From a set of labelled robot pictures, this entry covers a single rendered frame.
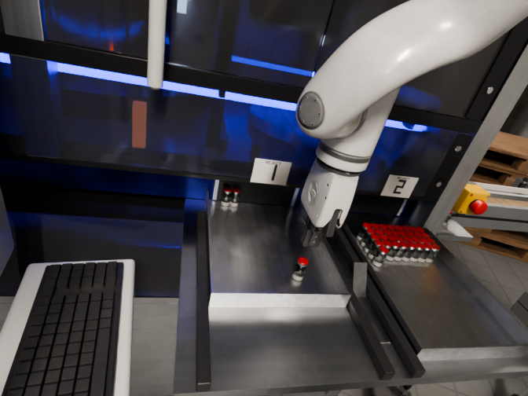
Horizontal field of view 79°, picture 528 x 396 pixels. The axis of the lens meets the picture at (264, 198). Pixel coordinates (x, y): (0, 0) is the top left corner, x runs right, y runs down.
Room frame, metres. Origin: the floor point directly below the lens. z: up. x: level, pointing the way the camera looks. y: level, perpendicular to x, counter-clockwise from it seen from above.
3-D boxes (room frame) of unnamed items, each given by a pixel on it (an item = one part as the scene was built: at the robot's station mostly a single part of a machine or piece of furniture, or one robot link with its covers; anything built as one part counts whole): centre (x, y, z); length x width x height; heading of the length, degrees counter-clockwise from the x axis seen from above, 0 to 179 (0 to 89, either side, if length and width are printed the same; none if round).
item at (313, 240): (0.48, -0.11, 1.00); 0.03 x 0.03 x 0.07; 18
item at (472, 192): (0.86, -0.56, 0.99); 0.08 x 0.07 x 0.07; 17
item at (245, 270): (0.57, -0.03, 0.90); 0.34 x 0.26 x 0.04; 17
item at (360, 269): (0.46, -0.24, 0.91); 0.14 x 0.03 x 0.06; 18
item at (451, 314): (0.57, -0.39, 0.90); 0.34 x 0.26 x 0.04; 17
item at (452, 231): (0.91, -0.56, 0.87); 0.14 x 0.13 x 0.02; 17
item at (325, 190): (0.49, -0.11, 1.10); 0.10 x 0.07 x 0.11; 18
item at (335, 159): (0.50, -0.10, 1.16); 0.09 x 0.08 x 0.03; 18
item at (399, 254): (0.65, -0.36, 0.90); 0.18 x 0.02 x 0.05; 107
